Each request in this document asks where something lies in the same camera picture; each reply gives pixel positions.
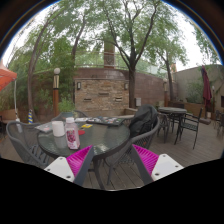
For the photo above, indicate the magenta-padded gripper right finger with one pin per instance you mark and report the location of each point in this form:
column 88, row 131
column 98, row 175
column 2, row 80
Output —
column 146, row 160

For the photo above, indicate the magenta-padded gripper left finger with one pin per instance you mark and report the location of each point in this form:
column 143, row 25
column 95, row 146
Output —
column 77, row 161

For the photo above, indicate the pink drink bottle white cap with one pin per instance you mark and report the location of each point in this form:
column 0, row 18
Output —
column 72, row 135

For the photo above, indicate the flat round red coaster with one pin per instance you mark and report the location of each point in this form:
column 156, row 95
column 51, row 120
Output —
column 82, row 132

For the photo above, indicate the small yellow card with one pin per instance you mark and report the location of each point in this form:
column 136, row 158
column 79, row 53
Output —
column 87, row 126

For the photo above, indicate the white textured cup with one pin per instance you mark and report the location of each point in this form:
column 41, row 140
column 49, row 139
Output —
column 58, row 129

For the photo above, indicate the silver laptop with stickers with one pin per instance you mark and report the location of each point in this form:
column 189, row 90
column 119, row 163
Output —
column 44, row 128

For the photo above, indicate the black laptop with stickers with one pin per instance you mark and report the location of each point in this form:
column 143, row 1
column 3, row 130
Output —
column 108, row 120

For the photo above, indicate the black slatted metal chair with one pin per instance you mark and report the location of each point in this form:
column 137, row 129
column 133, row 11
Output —
column 190, row 126

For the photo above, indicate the round dark patio table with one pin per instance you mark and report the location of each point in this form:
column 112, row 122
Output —
column 172, row 110

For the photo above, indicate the blue yellow striped bollard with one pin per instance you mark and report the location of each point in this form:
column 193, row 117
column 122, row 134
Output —
column 30, row 117

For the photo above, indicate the folded dark red parasol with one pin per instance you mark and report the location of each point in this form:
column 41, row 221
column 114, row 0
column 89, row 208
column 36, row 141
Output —
column 206, row 88

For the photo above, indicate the orange canopy tent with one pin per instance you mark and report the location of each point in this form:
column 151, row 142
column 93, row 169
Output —
column 6, row 78

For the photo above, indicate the wall lantern light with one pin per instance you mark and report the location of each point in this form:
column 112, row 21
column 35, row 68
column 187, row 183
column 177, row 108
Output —
column 126, row 86
column 79, row 85

